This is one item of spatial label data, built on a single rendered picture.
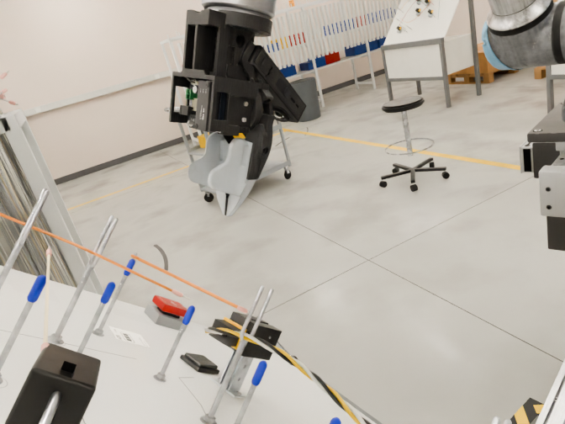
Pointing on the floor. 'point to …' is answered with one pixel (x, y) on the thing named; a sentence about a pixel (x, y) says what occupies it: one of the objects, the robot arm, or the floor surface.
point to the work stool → (409, 141)
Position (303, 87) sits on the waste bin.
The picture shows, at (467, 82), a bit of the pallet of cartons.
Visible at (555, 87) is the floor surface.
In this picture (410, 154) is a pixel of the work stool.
